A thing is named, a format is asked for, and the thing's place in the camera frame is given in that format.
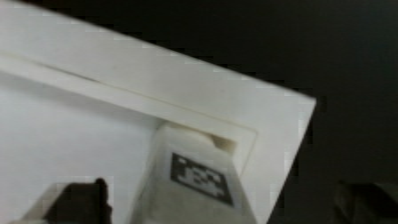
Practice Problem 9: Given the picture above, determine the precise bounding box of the white square tabletop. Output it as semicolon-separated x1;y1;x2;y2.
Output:
0;0;316;224

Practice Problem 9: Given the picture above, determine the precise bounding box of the white table leg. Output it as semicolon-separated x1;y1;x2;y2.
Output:
128;123;256;224

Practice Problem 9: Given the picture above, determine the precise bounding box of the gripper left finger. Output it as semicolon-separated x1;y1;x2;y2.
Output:
44;178;112;224

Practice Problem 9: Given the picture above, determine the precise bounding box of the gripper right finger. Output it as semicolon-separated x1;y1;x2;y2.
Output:
330;182;398;224

